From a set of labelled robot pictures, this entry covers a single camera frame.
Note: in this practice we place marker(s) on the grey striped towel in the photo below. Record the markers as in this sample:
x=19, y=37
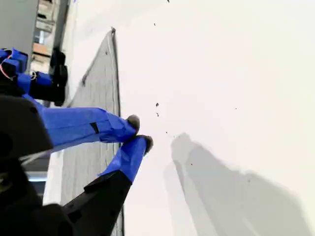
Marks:
x=98, y=86

